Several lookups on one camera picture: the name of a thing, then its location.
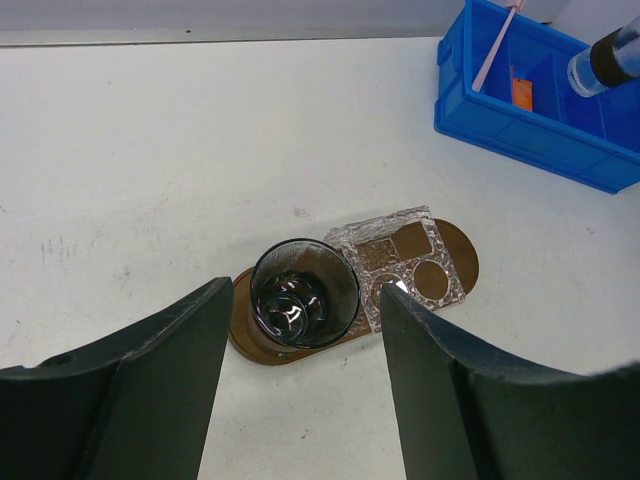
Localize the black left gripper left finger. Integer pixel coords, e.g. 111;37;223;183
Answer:
1;277;233;479

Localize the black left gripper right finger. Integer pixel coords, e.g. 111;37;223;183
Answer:
380;286;639;479

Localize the clear textured toothbrush holder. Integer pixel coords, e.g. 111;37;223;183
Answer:
324;205;477;340

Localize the dark glass cup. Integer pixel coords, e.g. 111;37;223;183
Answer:
567;17;639;98
249;238;361;351

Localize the brown oval wooden tray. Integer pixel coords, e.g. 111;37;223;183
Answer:
229;219;479;366

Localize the blue plastic bin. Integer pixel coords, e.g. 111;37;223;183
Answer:
434;1;639;193

